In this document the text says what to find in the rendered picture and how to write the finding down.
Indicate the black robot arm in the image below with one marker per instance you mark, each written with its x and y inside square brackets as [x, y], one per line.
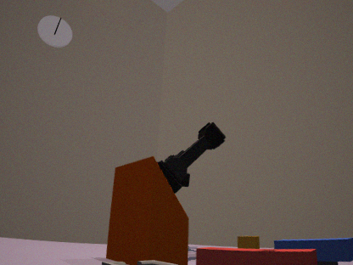
[175, 167]

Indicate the blue block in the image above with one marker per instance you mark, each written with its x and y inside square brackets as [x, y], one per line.
[329, 250]

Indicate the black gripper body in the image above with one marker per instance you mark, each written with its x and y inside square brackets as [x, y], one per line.
[185, 182]

